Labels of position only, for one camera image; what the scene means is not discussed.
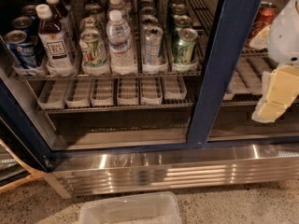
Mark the stainless steel fridge base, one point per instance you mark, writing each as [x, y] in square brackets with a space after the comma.
[174, 169]

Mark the clear plastic bin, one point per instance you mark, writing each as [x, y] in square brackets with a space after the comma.
[150, 208]

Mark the brown tea bottle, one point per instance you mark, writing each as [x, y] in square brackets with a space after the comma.
[60, 12]
[54, 40]

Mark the white arizona can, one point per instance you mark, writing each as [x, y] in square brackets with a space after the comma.
[94, 52]
[89, 22]

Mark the green can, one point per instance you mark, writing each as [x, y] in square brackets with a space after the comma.
[181, 22]
[184, 45]

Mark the blue pepsi can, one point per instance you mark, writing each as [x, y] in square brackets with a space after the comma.
[29, 26]
[21, 48]

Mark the front clear water bottle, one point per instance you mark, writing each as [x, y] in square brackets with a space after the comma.
[121, 44]

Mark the front silver slim can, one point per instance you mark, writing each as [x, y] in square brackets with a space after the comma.
[153, 45]

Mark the top wire shelf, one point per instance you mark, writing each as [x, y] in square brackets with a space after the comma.
[253, 62]

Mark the blue fridge door frame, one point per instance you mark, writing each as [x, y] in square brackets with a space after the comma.
[230, 30]

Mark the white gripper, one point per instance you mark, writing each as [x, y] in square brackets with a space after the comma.
[285, 36]

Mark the lower wire shelf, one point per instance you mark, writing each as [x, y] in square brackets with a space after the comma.
[106, 94]

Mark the front white arizona can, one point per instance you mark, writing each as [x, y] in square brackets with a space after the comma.
[94, 52]

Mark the wire shelf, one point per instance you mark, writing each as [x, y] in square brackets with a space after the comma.
[106, 94]
[253, 62]

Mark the red coca-cola can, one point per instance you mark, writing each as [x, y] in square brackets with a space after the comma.
[265, 16]

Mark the clear water bottle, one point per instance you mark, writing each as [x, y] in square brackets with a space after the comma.
[117, 5]
[121, 44]

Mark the front green can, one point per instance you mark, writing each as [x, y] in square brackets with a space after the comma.
[184, 45]

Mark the front blue pepsi can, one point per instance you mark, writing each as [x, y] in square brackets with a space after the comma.
[21, 48]

